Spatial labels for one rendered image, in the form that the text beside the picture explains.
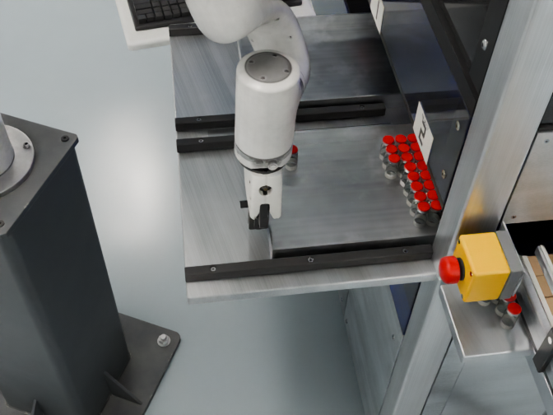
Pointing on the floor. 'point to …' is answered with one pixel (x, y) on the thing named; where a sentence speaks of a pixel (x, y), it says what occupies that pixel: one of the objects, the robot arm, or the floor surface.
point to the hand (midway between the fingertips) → (258, 217)
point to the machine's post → (480, 184)
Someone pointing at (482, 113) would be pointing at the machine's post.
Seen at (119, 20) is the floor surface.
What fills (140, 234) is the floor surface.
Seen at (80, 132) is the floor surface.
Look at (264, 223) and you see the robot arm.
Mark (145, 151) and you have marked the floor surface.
